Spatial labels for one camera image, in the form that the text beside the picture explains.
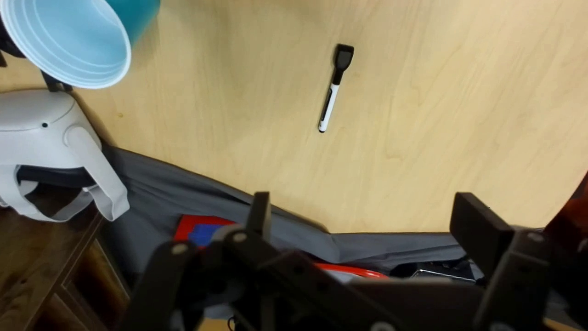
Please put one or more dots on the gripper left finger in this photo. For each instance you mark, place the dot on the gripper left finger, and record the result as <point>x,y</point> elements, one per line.
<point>280,276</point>

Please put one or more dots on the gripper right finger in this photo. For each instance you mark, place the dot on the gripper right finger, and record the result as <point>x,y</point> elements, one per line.
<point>519,266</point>

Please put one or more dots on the black and white marker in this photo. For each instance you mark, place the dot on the black and white marker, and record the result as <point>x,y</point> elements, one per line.
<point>331,99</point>

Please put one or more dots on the red and blue packet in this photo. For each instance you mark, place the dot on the red and blue packet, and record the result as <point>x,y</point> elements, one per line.
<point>197,227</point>

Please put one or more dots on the grey cloth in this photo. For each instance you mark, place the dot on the grey cloth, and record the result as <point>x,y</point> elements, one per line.
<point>165,193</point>

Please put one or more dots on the brown wooden cabinet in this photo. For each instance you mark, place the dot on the brown wooden cabinet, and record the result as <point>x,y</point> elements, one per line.
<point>41,276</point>

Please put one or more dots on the white headset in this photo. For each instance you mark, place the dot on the white headset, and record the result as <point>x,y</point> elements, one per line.
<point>41,133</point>

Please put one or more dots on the blue plastic cup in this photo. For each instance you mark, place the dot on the blue plastic cup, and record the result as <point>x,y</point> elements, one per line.
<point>69,41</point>

